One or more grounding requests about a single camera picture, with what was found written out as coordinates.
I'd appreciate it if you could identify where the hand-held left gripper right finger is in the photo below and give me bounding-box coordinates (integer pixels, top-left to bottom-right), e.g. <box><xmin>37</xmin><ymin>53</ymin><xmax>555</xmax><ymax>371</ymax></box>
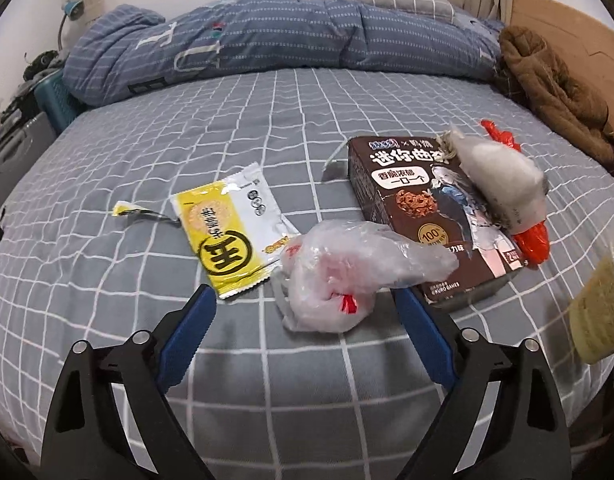
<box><xmin>393</xmin><ymin>285</ymin><xmax>573</xmax><ymax>480</ymax></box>

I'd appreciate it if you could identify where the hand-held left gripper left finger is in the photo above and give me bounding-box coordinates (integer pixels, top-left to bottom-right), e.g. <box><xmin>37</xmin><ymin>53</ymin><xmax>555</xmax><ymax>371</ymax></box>
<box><xmin>42</xmin><ymin>284</ymin><xmax>218</xmax><ymax>480</ymax></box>

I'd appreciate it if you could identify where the clear plastic bag red print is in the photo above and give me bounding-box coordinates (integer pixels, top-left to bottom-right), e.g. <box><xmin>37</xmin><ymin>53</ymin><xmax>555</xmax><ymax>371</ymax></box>
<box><xmin>272</xmin><ymin>220</ymin><xmax>460</xmax><ymax>333</ymax></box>

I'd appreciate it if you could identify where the brown cookie box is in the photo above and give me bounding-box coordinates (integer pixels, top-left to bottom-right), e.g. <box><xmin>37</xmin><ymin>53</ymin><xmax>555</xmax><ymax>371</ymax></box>
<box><xmin>347</xmin><ymin>135</ymin><xmax>530</xmax><ymax>308</ymax></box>

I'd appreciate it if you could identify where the yellow snack packet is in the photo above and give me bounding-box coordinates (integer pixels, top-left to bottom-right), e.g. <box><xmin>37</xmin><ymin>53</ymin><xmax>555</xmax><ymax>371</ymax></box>
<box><xmin>171</xmin><ymin>161</ymin><xmax>300</xmax><ymax>301</ymax></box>

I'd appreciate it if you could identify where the torn yellow wrapper scrap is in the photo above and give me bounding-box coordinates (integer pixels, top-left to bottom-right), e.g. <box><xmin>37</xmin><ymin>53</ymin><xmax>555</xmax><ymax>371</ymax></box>
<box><xmin>112</xmin><ymin>201</ymin><xmax>180</xmax><ymax>226</ymax></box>

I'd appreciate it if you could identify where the white filled plastic bag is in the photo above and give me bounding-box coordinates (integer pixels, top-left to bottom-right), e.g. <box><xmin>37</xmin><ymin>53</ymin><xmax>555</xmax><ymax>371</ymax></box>
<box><xmin>439</xmin><ymin>129</ymin><xmax>548</xmax><ymax>233</ymax></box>

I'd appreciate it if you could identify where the bed with grey checked sheet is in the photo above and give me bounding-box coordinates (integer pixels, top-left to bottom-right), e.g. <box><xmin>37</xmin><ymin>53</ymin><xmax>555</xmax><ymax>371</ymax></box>
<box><xmin>0</xmin><ymin>67</ymin><xmax>614</xmax><ymax>461</ymax></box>

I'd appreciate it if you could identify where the grey suitcase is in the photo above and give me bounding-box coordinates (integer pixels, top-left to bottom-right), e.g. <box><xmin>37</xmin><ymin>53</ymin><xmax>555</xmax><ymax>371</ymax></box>
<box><xmin>0</xmin><ymin>110</ymin><xmax>58</xmax><ymax>196</ymax></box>

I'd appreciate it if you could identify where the teal plastic crate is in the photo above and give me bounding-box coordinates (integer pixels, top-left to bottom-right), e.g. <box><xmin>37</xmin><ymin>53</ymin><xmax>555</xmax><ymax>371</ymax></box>
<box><xmin>34</xmin><ymin>67</ymin><xmax>82</xmax><ymax>133</ymax></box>

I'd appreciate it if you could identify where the brown quilted jacket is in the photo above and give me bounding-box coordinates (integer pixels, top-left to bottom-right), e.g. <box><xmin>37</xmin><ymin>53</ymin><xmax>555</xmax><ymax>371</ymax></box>
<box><xmin>497</xmin><ymin>25</ymin><xmax>614</xmax><ymax>186</ymax></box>

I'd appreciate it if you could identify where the blue striped quilt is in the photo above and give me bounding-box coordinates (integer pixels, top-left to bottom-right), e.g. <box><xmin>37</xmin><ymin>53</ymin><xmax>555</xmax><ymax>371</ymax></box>
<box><xmin>67</xmin><ymin>0</ymin><xmax>503</xmax><ymax>108</ymax></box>

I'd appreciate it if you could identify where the dark desk clutter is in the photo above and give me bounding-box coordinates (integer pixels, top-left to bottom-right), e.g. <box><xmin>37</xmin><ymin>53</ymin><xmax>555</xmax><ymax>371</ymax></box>
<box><xmin>22</xmin><ymin>50</ymin><xmax>62</xmax><ymax>81</ymax></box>

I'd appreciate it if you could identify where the wooden headboard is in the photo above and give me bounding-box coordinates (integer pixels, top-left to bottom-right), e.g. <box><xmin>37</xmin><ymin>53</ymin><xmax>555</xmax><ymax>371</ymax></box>
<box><xmin>507</xmin><ymin>0</ymin><xmax>614</xmax><ymax>126</ymax></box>

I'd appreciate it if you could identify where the blue desk lamp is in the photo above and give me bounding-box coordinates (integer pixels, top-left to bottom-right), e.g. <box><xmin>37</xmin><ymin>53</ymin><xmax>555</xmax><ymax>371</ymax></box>
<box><xmin>57</xmin><ymin>0</ymin><xmax>85</xmax><ymax>53</ymax></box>

